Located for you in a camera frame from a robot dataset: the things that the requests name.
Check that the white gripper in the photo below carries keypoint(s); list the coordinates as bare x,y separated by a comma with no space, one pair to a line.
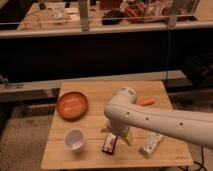
119,129

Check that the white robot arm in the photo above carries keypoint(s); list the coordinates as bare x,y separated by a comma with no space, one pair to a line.
122,113

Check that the black rectangular candy box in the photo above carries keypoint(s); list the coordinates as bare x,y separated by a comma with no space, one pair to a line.
109,143

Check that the white tube with cap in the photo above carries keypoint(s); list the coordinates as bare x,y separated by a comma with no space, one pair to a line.
150,144

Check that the white paper cup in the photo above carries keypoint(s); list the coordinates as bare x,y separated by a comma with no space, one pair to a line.
74,141

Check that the orange carrot toy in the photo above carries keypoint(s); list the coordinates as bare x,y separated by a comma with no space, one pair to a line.
146,102

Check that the orange wooden bowl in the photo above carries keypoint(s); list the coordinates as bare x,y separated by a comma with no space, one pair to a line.
72,105

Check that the black cap on shelf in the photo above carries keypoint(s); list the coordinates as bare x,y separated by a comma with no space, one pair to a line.
112,17

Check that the red cluttered item on shelf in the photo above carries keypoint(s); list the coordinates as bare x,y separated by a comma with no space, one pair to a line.
135,13

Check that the metal rail beam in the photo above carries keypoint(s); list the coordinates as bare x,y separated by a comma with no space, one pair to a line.
50,88

